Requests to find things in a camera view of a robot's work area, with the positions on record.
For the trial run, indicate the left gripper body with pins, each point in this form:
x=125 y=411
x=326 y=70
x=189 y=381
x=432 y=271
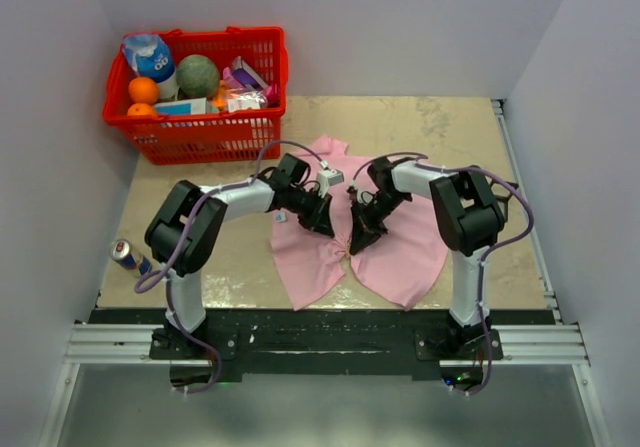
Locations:
x=305 y=206

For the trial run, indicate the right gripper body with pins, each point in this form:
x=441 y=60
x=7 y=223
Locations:
x=377 y=210

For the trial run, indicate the pink garment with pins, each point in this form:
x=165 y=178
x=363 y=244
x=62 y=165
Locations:
x=401 y=267

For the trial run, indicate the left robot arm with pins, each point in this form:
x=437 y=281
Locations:
x=183 y=233

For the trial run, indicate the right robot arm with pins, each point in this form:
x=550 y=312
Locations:
x=468 y=219

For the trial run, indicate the red plastic shopping basket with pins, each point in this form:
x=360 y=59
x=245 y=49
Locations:
x=223 y=136

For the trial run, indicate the pink white snack packet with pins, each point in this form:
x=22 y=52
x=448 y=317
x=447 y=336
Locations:
x=250 y=99

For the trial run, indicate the small black stand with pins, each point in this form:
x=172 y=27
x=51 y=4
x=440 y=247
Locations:
x=504 y=191

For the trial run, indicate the purple white box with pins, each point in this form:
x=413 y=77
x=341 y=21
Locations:
x=241 y=74

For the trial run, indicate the white blue carton box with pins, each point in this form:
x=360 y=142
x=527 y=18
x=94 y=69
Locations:
x=197 y=106

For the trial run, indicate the green melon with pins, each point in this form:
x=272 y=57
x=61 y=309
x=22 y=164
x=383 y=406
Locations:
x=198 y=76

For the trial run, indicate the energy drink can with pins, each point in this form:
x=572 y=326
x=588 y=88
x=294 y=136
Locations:
x=128 y=257

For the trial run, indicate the orange fruit lower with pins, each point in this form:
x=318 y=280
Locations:
x=141 y=109

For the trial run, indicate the orange fruit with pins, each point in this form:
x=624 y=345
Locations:
x=141 y=109
x=143 y=90

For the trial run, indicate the orange fruit upper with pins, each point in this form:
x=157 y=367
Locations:
x=143 y=90

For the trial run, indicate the blue white plastic bag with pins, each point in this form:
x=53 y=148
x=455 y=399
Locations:
x=149 y=56

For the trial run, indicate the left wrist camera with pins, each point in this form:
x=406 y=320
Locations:
x=326 y=178

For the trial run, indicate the black metal base frame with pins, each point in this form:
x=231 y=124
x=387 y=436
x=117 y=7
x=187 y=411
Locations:
x=440 y=335

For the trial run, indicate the aluminium rail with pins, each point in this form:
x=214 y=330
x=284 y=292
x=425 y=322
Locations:
x=513 y=344

